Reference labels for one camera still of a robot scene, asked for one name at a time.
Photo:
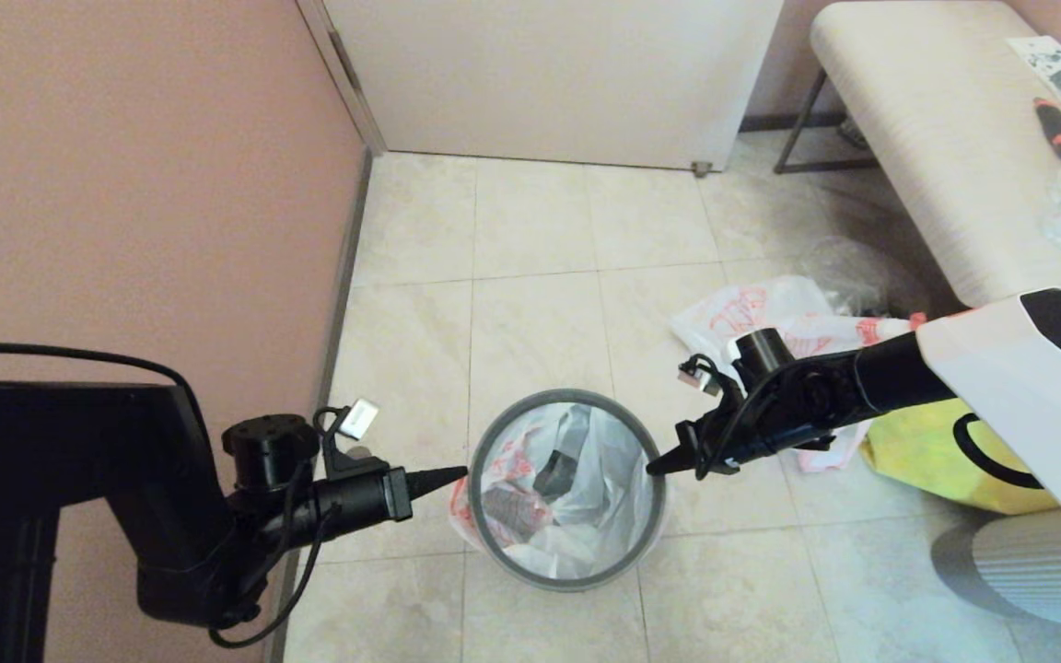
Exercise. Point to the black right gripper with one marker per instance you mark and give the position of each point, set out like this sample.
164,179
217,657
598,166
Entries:
770,419

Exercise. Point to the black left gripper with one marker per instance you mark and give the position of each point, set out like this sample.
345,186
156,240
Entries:
346,502

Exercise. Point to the white red-print plastic bag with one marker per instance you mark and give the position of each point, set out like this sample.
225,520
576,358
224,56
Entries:
549,506

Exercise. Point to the used white red plastic bag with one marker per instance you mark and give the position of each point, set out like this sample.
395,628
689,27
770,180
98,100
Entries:
770,313

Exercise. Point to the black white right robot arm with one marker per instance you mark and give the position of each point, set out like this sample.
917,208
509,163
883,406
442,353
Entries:
1000,387

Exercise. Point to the black round trash bin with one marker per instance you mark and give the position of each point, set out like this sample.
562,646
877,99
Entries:
556,470

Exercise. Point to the yellow fabric bag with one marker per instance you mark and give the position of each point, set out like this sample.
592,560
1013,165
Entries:
917,451

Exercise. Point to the clear plastic bag dark contents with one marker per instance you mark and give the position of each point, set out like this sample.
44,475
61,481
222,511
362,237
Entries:
862,276

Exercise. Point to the small metal door stopper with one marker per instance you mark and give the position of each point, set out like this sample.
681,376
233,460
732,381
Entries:
702,169

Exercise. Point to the white door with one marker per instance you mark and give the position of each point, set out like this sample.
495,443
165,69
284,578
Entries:
540,74

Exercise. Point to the white wood bench metal legs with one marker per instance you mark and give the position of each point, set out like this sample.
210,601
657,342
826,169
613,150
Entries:
936,138

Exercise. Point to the orange black hand tool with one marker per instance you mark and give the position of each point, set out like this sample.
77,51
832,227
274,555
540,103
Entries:
1057,133

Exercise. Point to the black white printed paper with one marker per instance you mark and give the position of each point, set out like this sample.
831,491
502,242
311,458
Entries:
1060,64

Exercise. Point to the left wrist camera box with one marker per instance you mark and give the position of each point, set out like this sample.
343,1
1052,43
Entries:
357,419

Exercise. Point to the grey door frame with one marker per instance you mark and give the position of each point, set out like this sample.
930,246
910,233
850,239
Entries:
346,69

